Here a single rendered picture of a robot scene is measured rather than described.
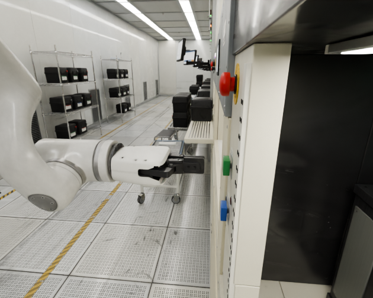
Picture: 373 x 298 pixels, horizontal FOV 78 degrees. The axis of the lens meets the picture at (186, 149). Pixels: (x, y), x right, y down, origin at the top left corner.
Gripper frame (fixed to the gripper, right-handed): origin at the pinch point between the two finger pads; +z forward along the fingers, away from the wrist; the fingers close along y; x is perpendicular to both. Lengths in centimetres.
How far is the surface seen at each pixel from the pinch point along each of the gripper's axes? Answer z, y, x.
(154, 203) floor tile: -54, -175, -120
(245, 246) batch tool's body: 8.3, 14.2, -6.5
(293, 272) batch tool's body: 24.6, -4.8, -29.7
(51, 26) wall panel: -293, -408, 94
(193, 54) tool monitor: -32, -440, 47
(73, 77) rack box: -250, -383, 6
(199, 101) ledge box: -9, -233, -17
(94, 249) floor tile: -86, -102, -120
